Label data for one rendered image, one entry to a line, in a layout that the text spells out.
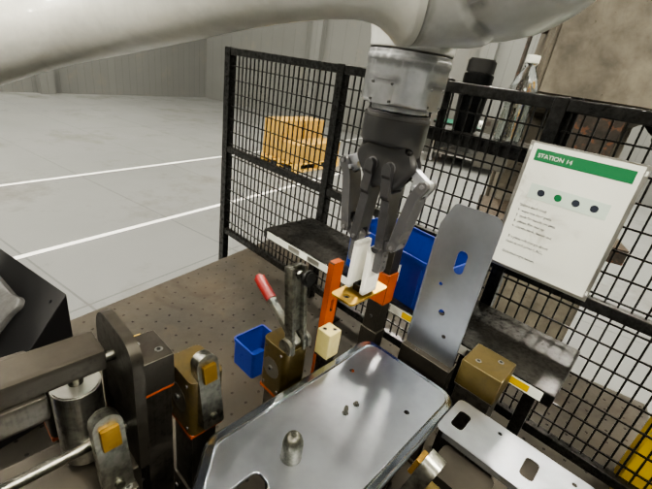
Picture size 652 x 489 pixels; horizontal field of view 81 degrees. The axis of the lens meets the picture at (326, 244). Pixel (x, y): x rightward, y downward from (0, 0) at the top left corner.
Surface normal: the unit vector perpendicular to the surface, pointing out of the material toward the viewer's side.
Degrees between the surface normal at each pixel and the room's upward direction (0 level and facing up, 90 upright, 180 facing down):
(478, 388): 90
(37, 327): 50
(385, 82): 90
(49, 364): 0
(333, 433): 0
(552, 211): 90
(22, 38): 100
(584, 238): 90
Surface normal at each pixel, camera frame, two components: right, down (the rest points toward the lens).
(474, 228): -0.69, 0.22
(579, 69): -0.38, 0.36
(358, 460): 0.14, -0.90
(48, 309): -0.30, -0.36
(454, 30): -0.28, 0.96
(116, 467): 0.72, 0.19
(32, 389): 0.71, 0.39
